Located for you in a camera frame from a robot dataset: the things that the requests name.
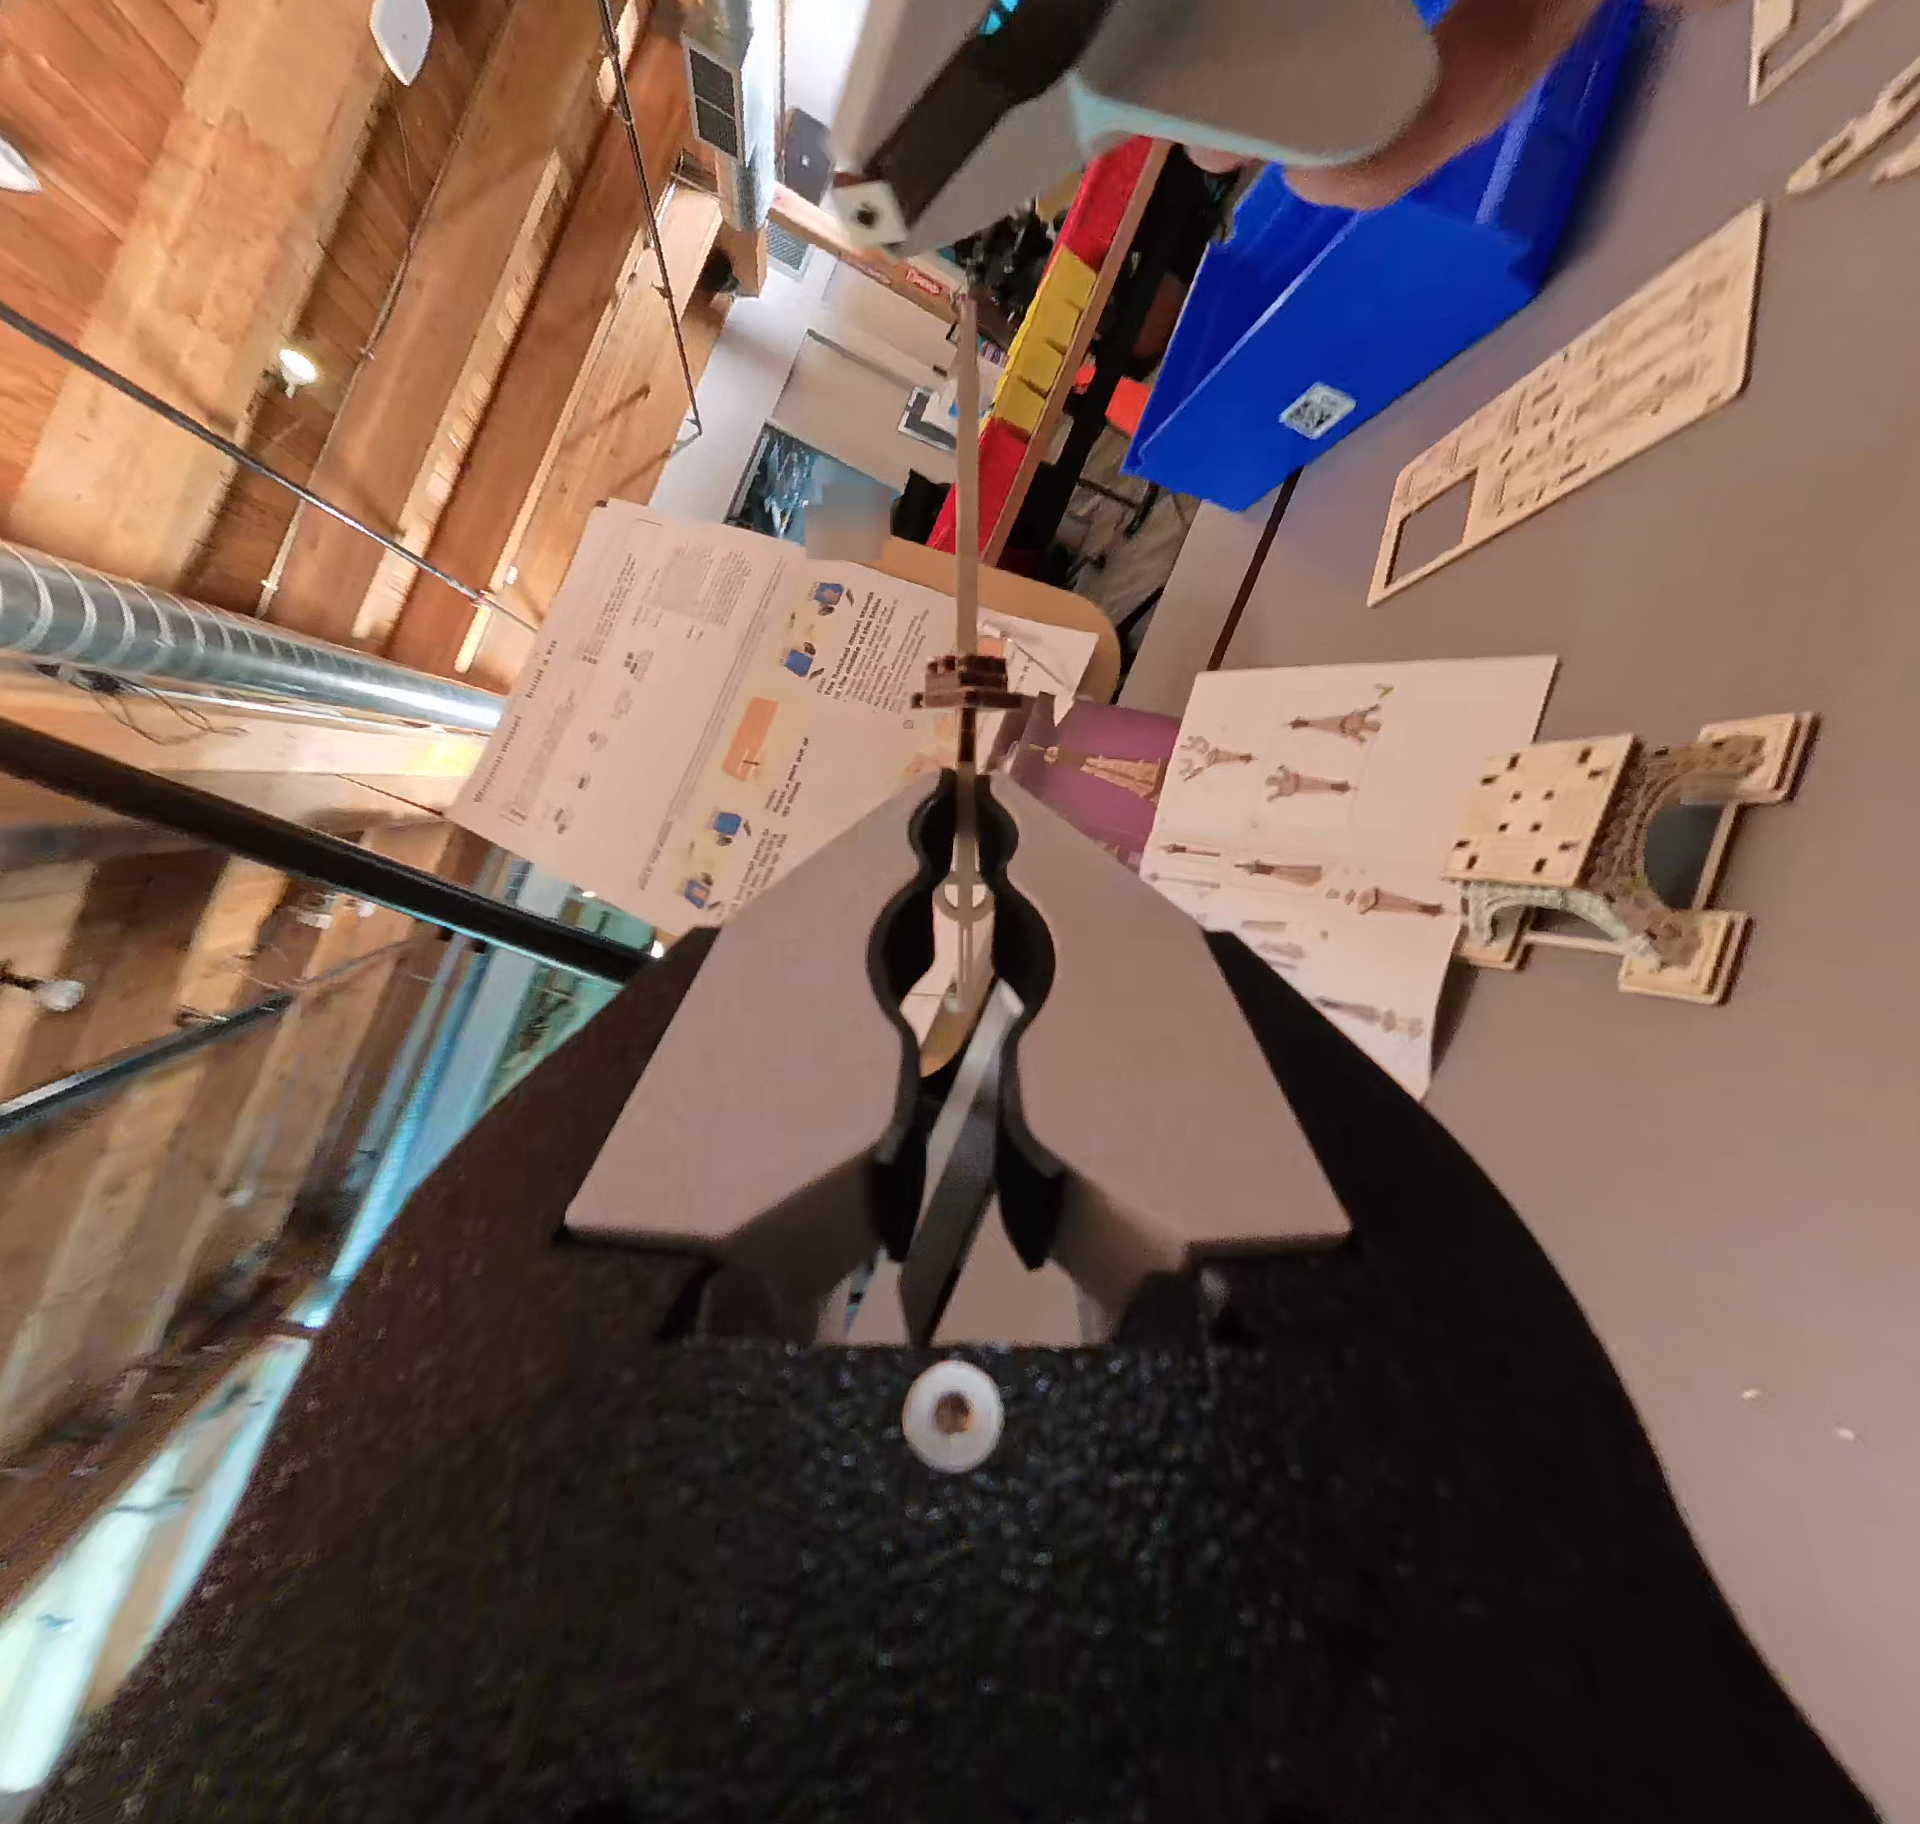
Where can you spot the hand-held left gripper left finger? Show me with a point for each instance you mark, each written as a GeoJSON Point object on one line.
{"type": "Point", "coordinates": [736, 1090]}

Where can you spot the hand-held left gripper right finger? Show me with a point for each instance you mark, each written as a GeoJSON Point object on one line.
{"type": "Point", "coordinates": [1186, 1090]}

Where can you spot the small square wooden piece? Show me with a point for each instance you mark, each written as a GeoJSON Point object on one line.
{"type": "Point", "coordinates": [886, 229]}

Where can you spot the thin wooden spire piece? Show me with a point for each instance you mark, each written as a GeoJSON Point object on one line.
{"type": "Point", "coordinates": [967, 504]}

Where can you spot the person's right hand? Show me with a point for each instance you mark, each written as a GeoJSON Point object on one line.
{"type": "Point", "coordinates": [1502, 55]}

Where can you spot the large blue storage bin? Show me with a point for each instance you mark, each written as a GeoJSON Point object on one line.
{"type": "Point", "coordinates": [1351, 325]}

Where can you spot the folded paper instruction sheet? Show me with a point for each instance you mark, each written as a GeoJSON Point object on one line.
{"type": "Point", "coordinates": [1351, 805]}

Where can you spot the purple puzzle box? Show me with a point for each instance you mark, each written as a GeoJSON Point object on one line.
{"type": "Point", "coordinates": [1111, 760]}

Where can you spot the row of coloured storage bins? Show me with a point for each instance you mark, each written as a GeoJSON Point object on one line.
{"type": "Point", "coordinates": [1051, 325]}

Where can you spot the instruction poster board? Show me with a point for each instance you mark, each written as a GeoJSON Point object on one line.
{"type": "Point", "coordinates": [676, 715]}

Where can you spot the wooden tower base model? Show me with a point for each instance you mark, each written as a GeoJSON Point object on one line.
{"type": "Point", "coordinates": [1531, 805]}

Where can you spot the wooden sheet with tower parts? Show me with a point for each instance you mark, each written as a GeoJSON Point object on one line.
{"type": "Point", "coordinates": [1592, 399]}

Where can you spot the thin wooden frame offcut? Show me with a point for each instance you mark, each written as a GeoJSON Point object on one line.
{"type": "Point", "coordinates": [1787, 40]}

